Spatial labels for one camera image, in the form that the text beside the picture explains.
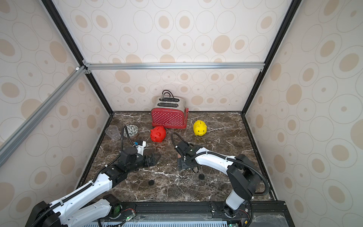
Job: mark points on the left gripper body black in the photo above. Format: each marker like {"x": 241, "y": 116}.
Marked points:
{"x": 138, "y": 164}

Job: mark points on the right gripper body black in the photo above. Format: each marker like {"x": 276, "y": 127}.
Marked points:
{"x": 184, "y": 158}

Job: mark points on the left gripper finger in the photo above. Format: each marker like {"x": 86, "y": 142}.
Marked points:
{"x": 154, "y": 157}
{"x": 151, "y": 164}

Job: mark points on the red piggy bank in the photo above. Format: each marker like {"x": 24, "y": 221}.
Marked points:
{"x": 158, "y": 134}

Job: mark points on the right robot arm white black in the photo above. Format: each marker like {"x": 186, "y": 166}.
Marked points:
{"x": 245, "y": 179}

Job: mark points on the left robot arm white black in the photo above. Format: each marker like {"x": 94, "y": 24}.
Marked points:
{"x": 73, "y": 209}

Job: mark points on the yellow piggy bank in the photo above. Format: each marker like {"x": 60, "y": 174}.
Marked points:
{"x": 199, "y": 128}

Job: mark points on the patterned ceramic bowl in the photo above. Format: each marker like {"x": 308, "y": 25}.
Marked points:
{"x": 132, "y": 130}

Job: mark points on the clear plastic cup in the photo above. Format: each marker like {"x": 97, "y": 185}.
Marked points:
{"x": 113, "y": 132}

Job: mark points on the red polka dot toaster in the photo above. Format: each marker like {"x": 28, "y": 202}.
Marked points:
{"x": 170, "y": 112}

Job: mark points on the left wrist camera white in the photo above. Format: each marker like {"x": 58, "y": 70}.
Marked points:
{"x": 140, "y": 146}

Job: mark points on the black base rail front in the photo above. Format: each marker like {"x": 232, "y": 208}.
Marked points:
{"x": 179, "y": 214}

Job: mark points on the aluminium rail left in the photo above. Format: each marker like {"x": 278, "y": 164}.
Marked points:
{"x": 17, "y": 138}

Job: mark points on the aluminium rail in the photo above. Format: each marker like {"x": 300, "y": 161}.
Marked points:
{"x": 17, "y": 138}
{"x": 175, "y": 66}

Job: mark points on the aluminium rail back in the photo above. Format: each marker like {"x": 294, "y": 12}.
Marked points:
{"x": 175, "y": 66}

